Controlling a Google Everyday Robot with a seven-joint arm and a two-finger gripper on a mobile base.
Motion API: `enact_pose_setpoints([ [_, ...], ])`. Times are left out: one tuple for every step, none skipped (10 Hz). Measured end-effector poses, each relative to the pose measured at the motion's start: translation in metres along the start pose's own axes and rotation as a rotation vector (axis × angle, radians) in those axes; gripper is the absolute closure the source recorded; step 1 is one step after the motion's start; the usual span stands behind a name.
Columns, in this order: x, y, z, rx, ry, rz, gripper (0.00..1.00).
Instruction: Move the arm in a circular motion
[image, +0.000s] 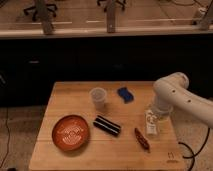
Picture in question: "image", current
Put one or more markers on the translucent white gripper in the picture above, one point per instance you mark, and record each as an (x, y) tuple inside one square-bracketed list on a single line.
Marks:
[(161, 111)]

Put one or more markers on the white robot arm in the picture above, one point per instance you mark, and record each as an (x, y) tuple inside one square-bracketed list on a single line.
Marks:
[(171, 91)]

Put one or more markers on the white squeeze bottle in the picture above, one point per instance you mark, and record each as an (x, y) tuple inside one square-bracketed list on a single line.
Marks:
[(151, 123)]

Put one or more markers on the blue sponge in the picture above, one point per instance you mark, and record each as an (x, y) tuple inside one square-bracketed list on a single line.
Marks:
[(125, 94)]

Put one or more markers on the black striped rectangular case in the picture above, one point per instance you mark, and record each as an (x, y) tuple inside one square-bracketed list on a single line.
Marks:
[(107, 125)]

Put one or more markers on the translucent plastic cup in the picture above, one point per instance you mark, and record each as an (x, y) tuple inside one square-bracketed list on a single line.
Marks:
[(98, 96)]

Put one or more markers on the orange patterned bowl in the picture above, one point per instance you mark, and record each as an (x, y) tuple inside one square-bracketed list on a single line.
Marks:
[(70, 133)]

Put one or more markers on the grey desk leg right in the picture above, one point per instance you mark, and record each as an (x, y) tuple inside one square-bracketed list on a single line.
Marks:
[(207, 18)]

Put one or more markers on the grey desk leg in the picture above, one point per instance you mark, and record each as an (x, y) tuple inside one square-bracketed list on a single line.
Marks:
[(207, 18), (111, 19), (44, 17)]

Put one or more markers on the black office chair base centre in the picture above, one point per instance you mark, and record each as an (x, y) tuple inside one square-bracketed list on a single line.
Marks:
[(122, 3)]

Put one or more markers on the black office chair base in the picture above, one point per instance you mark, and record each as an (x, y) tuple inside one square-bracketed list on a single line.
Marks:
[(51, 7), (122, 3)]

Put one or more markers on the grey desk leg centre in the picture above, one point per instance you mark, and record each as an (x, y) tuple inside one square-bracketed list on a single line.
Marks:
[(111, 19)]

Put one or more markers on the grey desk leg left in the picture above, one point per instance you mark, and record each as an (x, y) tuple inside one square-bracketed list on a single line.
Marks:
[(44, 17)]

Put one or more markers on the black office chair base left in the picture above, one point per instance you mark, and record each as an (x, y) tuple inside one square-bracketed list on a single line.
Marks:
[(51, 7)]

